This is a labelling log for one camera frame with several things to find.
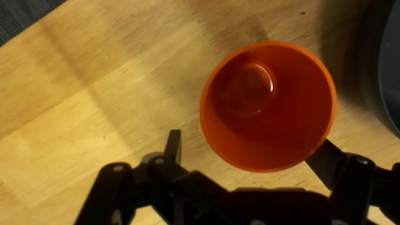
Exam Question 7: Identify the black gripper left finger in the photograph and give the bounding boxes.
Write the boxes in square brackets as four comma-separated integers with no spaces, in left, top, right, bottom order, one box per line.
[74,129,235,225]

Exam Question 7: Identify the black bowl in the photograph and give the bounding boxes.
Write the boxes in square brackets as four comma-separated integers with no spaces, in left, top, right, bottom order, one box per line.
[361,0,400,140]

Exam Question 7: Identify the orange plastic cup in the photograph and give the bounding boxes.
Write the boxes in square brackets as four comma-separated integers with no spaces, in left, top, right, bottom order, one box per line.
[199,40,339,174]

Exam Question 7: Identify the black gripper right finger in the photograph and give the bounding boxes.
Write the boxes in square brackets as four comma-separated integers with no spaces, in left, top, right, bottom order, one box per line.
[305,139,400,225]

